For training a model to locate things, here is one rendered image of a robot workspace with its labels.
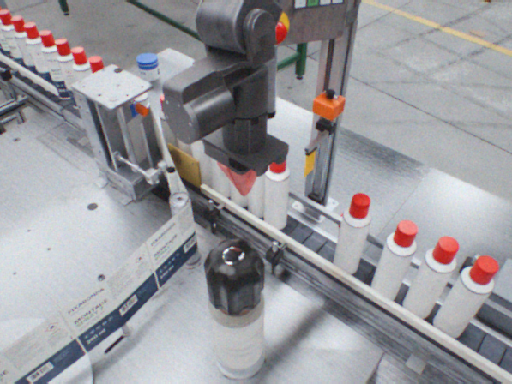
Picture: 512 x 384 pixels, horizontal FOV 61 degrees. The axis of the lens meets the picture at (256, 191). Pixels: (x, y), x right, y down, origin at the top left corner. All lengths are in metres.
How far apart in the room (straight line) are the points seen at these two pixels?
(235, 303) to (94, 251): 0.48
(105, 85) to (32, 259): 0.40
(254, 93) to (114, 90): 0.51
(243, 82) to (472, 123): 2.61
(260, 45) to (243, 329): 0.39
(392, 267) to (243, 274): 0.33
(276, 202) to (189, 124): 0.48
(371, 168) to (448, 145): 1.59
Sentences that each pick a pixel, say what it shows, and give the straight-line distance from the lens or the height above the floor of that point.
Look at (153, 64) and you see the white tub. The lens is 1.56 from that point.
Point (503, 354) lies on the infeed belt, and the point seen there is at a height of 0.88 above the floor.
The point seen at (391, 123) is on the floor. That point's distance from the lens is 2.85.
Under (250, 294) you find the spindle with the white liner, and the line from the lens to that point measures 0.60.
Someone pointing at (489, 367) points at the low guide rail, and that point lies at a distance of 0.88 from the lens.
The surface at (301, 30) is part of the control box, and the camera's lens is 0.77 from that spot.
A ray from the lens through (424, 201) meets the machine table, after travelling 1.19.
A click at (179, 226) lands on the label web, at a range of 0.81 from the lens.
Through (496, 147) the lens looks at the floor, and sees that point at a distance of 2.91.
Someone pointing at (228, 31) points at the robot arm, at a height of 1.44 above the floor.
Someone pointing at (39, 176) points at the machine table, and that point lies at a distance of 1.31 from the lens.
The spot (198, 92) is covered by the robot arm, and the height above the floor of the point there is 1.39.
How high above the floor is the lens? 1.65
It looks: 46 degrees down
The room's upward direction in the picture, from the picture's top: straight up
